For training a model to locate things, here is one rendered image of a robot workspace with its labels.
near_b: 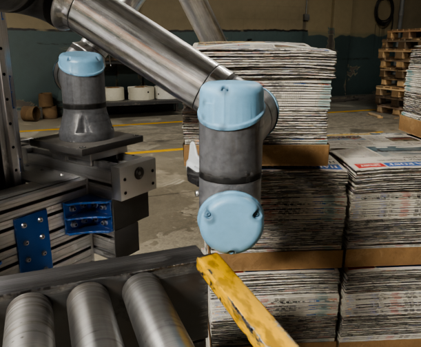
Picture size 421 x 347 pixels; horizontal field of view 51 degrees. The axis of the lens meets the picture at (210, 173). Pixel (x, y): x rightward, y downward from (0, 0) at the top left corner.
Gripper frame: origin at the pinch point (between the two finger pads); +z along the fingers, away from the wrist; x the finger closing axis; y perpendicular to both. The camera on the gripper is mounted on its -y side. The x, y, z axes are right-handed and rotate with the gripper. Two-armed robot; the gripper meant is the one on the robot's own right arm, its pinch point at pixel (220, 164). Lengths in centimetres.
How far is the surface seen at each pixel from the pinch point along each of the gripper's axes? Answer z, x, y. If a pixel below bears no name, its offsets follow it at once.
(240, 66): 4.0, -3.8, 17.9
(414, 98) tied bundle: 38, -53, 8
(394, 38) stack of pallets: 645, -298, 32
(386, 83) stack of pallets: 643, -293, -38
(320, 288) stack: 5.1, -22.5, -29.5
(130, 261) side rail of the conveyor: -29.0, 12.6, -5.2
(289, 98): 4.3, -13.3, 12.0
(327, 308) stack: 4.7, -24.3, -34.1
